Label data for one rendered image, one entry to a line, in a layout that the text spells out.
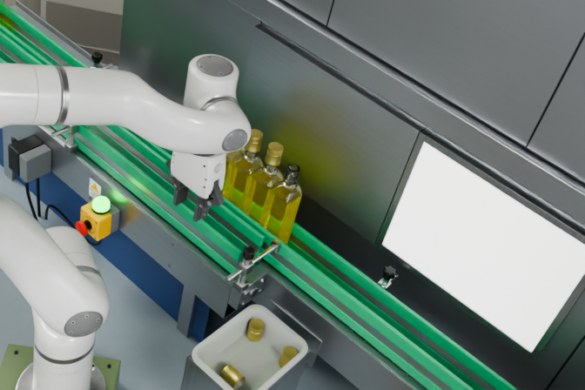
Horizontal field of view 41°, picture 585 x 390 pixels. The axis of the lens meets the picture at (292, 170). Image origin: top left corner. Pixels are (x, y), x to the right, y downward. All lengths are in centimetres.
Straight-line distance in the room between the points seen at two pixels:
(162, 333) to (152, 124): 92
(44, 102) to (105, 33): 315
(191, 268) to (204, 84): 70
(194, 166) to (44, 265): 31
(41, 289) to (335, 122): 73
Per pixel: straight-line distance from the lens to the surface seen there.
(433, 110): 159
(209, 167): 137
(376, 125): 167
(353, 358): 179
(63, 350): 162
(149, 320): 207
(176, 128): 121
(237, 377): 172
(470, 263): 170
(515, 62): 150
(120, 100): 122
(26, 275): 142
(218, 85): 127
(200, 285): 187
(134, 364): 199
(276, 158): 171
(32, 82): 118
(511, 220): 160
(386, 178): 171
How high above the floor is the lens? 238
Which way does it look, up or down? 39 degrees down
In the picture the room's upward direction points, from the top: 16 degrees clockwise
